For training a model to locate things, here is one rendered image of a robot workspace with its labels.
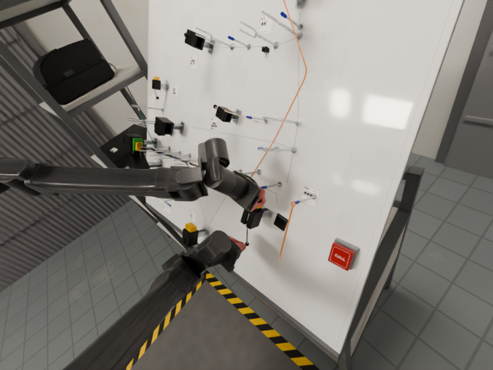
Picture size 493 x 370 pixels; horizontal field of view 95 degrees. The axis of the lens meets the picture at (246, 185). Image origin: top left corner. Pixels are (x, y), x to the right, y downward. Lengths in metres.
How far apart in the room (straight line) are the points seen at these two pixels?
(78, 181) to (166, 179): 0.20
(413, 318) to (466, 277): 0.42
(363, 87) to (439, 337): 1.45
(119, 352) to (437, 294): 1.71
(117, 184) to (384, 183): 0.57
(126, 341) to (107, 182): 0.33
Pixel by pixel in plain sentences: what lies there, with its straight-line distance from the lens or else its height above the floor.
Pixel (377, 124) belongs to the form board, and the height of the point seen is 1.34.
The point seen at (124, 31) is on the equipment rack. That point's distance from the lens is 1.41.
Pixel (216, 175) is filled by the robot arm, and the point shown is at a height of 1.36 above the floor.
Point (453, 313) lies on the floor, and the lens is 1.83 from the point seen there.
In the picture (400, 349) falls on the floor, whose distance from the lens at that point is 1.71.
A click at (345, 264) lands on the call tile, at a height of 1.10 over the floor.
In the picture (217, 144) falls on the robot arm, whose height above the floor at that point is 1.38.
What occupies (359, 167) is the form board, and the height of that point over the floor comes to 1.26.
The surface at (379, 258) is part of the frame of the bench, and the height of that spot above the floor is 0.80.
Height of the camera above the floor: 1.65
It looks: 41 degrees down
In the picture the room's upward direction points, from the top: 24 degrees counter-clockwise
